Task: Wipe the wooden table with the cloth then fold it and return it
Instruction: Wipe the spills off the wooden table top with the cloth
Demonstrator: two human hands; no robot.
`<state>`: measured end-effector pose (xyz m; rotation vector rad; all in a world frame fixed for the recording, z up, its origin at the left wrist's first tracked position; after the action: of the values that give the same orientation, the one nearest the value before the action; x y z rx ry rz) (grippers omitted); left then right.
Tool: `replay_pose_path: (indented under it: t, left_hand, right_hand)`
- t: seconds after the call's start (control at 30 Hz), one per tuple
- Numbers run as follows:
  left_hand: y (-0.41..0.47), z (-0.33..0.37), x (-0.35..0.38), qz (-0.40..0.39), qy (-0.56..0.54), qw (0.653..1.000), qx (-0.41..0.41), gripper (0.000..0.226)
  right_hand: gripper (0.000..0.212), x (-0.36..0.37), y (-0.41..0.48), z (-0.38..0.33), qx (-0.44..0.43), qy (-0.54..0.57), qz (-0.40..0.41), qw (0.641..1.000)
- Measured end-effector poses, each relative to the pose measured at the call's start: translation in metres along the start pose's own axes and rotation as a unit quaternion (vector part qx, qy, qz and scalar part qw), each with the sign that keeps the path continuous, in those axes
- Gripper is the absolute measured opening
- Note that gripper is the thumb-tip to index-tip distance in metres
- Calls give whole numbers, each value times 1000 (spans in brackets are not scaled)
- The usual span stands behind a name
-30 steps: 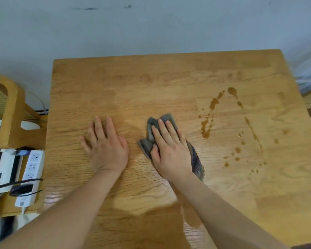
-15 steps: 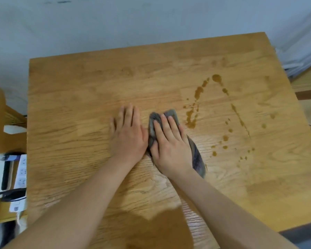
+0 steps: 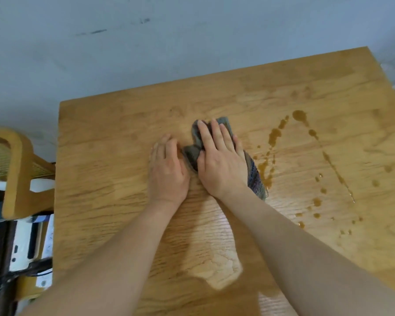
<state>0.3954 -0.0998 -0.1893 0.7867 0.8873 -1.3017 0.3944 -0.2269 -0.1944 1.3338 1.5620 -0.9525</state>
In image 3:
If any wooden table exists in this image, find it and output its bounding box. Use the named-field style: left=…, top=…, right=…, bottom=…
left=51, top=46, right=395, bottom=316

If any dark brown tray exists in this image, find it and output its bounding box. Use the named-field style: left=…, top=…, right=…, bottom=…
left=0, top=220, right=19, bottom=316

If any person's right forearm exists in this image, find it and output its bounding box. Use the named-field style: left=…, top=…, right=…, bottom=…
left=217, top=187, right=395, bottom=316

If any person's left forearm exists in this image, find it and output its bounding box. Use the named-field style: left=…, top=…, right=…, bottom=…
left=19, top=199, right=182, bottom=316

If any white power strip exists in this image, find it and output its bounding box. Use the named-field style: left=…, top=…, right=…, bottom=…
left=35, top=213, right=55, bottom=290

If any wooden rattan chair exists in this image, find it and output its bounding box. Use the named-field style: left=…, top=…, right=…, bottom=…
left=0, top=128, right=57, bottom=300

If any grey striped cleaning cloth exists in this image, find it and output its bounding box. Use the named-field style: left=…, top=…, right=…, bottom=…
left=183, top=116, right=269, bottom=201

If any white water pump dispenser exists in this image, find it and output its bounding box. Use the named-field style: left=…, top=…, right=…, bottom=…
left=9, top=217, right=44, bottom=272

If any person's left hand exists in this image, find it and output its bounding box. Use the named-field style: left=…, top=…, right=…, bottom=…
left=147, top=134, right=191, bottom=208

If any person's right hand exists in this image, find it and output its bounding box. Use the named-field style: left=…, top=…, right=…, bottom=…
left=196, top=118, right=251, bottom=201

